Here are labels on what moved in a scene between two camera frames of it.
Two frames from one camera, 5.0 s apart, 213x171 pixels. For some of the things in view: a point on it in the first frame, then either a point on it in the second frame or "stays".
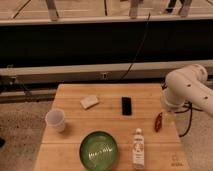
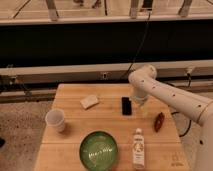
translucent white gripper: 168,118 -> 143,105
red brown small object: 158,122 stays
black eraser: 126,106 stays
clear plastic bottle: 138,150 stays
